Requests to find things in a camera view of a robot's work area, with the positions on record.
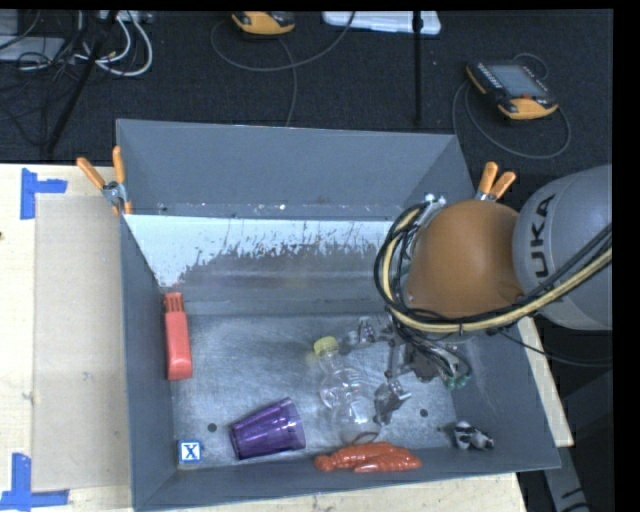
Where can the orange toy lobster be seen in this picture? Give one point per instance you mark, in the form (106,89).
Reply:
(370,459)

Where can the orange-red plastic brush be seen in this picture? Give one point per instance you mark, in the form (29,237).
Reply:
(177,345)

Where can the grey metal bin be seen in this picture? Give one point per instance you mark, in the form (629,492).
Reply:
(280,170)

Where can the black and white toy animal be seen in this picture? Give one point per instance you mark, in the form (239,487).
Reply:
(470,436)

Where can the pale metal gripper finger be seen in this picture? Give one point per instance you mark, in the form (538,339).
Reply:
(364,335)
(392,397)

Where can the pale wood board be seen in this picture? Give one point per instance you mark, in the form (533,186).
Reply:
(75,350)

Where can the clear plastic bottle yellow cap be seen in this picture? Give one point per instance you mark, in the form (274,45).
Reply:
(340,385)

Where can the purple plastic cup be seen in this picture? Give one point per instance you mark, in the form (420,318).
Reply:
(267,430)

